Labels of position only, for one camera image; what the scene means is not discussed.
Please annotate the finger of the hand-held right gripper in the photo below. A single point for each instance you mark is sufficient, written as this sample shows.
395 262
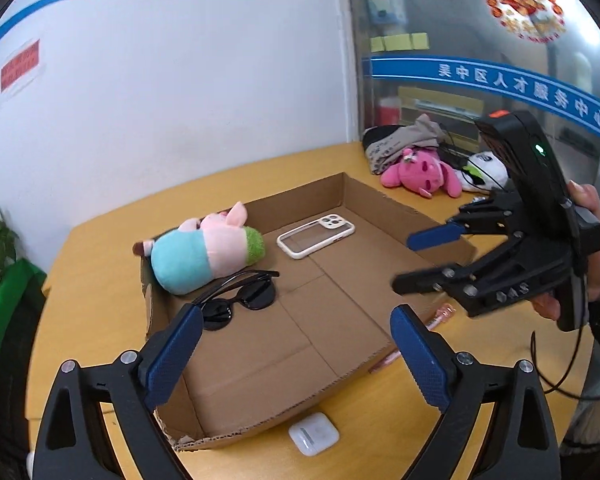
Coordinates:
430 280
432 237

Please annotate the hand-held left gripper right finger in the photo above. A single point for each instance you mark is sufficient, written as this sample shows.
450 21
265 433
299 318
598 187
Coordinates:
420 355

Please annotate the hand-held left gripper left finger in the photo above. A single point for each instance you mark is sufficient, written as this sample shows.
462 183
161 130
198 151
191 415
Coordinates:
175 355

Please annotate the pink pen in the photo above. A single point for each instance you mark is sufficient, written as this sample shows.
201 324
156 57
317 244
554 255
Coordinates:
437 317

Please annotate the black sunglasses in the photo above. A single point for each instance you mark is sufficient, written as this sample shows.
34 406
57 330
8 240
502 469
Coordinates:
250 295

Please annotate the pink pig plush toy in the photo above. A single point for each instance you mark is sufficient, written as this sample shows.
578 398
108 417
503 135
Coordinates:
200 255

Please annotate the clear white phone case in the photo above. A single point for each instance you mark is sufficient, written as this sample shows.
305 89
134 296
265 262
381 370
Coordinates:
315 235

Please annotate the brown cardboard box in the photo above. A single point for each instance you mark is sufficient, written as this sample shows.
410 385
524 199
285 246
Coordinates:
305 320

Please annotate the red container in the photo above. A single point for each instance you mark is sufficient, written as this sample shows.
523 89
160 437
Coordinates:
388 112

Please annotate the panda plush toy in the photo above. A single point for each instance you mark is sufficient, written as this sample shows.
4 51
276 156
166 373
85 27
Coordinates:
487 170

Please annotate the bright pink plush toy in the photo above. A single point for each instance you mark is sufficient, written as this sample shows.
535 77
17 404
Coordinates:
420 172

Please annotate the grey cloth bag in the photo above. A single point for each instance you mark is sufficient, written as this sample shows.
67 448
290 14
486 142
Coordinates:
400 142

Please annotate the white earbuds case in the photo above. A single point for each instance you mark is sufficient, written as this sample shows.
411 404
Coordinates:
312 435

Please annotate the blue window banner decal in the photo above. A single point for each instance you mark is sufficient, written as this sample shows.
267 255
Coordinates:
480 77

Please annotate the round red window decal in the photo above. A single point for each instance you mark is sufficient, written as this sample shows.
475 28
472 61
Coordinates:
525 5

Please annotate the yellow sticky notes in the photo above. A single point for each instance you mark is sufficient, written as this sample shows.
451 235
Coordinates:
400 41

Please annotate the red wall notice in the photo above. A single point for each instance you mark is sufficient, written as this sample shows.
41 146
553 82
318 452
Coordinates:
20 67

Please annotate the blue stripe wall decal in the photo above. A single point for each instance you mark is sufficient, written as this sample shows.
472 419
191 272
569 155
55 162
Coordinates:
55 2

